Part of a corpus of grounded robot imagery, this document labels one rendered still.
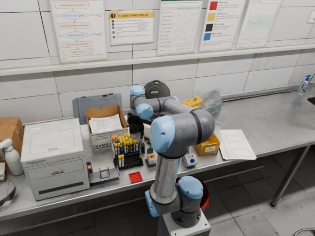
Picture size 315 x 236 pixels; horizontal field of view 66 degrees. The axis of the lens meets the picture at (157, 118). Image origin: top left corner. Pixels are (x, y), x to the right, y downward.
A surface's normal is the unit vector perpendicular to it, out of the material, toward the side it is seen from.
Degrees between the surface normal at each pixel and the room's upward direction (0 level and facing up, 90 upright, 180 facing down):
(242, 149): 1
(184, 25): 93
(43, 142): 0
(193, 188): 7
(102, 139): 86
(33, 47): 90
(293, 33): 90
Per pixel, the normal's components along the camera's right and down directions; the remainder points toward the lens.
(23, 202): 0.06, -0.80
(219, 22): 0.37, 0.62
